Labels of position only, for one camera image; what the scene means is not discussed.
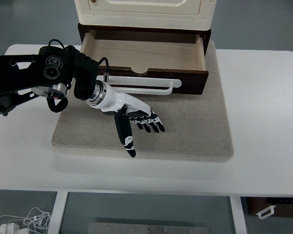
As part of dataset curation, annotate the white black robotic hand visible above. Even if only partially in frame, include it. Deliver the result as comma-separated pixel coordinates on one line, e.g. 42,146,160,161
86,81,166,157

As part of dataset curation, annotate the dark wooden drawer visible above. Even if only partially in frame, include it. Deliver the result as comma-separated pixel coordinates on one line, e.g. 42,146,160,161
81,31,209,95

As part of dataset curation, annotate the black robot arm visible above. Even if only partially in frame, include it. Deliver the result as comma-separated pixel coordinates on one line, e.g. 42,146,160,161
0,44,165,157

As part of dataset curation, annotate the cream upper cabinet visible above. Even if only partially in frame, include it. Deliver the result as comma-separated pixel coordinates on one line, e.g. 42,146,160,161
75,0,217,31

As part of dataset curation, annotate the spare brown drawer box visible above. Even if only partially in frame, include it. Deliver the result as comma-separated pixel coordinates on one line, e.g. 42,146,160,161
246,197,293,219

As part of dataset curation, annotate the beige felt pad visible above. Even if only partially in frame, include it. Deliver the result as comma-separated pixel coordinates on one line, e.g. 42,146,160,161
52,41,234,162

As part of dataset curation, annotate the right white table leg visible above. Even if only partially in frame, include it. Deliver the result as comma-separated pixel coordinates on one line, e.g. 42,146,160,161
230,196,247,234

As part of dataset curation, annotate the white table leg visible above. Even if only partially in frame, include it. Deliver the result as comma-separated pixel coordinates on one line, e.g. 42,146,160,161
47,192,68,234
230,196,247,234

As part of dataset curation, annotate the left white table leg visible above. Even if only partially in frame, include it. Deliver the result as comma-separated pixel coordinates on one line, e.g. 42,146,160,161
47,192,68,234

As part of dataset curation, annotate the white power adapter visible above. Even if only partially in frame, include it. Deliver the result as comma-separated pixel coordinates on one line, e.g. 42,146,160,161
0,223,20,234

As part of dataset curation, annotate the white drawer handle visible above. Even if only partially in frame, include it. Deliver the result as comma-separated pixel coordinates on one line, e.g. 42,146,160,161
107,75,182,95

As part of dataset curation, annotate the dark wooden cabinet frame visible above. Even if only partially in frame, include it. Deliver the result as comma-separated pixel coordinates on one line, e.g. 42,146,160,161
78,23,211,52

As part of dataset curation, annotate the white cable bundle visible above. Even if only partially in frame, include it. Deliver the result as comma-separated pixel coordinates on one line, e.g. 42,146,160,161
0,207,52,234

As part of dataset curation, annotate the white spare handle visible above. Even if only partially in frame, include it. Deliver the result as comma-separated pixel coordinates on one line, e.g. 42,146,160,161
256,205,276,220

